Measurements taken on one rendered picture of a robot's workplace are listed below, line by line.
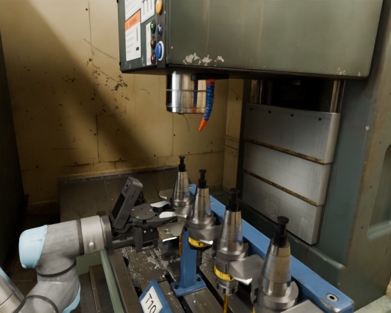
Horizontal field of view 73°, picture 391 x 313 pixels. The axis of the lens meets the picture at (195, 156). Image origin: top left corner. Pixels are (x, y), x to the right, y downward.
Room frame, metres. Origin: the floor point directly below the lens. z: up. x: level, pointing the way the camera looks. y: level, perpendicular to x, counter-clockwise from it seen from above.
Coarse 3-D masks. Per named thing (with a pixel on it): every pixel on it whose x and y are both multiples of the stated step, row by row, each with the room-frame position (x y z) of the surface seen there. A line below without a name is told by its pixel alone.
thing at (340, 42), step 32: (192, 0) 0.57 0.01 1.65; (224, 0) 0.60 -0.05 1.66; (256, 0) 0.64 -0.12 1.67; (288, 0) 0.68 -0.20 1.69; (320, 0) 0.73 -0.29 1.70; (352, 0) 0.78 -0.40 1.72; (192, 32) 0.57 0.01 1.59; (224, 32) 0.60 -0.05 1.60; (256, 32) 0.64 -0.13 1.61; (288, 32) 0.68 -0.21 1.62; (320, 32) 0.73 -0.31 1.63; (352, 32) 0.79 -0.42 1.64; (128, 64) 0.82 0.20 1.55; (192, 64) 0.57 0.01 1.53; (224, 64) 0.61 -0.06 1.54; (256, 64) 0.65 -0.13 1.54; (288, 64) 0.69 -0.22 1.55; (320, 64) 0.74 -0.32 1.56; (352, 64) 0.80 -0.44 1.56
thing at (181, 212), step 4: (176, 208) 0.57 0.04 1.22; (180, 208) 0.57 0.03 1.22; (184, 208) 0.57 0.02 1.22; (188, 208) 0.57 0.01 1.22; (176, 212) 0.55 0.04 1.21; (180, 212) 0.54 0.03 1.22; (184, 212) 0.54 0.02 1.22; (188, 212) 0.54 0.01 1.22; (180, 216) 0.53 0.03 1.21; (184, 216) 0.53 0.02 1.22
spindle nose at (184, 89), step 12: (168, 84) 0.88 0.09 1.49; (180, 84) 0.85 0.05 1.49; (192, 84) 0.85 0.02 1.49; (204, 84) 0.86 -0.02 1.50; (168, 96) 0.88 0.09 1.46; (180, 96) 0.85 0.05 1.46; (192, 96) 0.85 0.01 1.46; (204, 96) 0.87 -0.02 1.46; (168, 108) 0.89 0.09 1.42; (180, 108) 0.85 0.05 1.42; (192, 108) 0.85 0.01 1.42; (204, 108) 0.87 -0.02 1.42
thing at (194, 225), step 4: (188, 216) 0.51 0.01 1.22; (212, 216) 0.53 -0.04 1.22; (188, 220) 0.49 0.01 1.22; (192, 220) 0.49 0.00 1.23; (208, 220) 0.49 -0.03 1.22; (212, 220) 0.49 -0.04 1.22; (188, 224) 0.49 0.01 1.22; (192, 224) 0.48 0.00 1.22; (196, 224) 0.48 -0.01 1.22; (200, 224) 0.48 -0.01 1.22; (204, 224) 0.48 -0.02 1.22; (208, 224) 0.48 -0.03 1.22; (212, 224) 0.49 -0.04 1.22; (188, 228) 0.49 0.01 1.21; (192, 228) 0.49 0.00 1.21; (196, 228) 0.49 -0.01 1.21; (200, 228) 0.48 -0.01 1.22; (204, 228) 0.48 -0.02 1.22; (192, 232) 0.48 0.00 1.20; (196, 232) 0.48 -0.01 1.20
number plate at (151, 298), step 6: (150, 294) 0.60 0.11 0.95; (156, 294) 0.59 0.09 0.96; (144, 300) 0.60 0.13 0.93; (150, 300) 0.58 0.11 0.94; (156, 300) 0.57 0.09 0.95; (144, 306) 0.58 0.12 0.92; (150, 306) 0.57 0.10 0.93; (156, 306) 0.56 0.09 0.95; (162, 306) 0.55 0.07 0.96; (150, 312) 0.55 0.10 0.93; (156, 312) 0.54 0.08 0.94
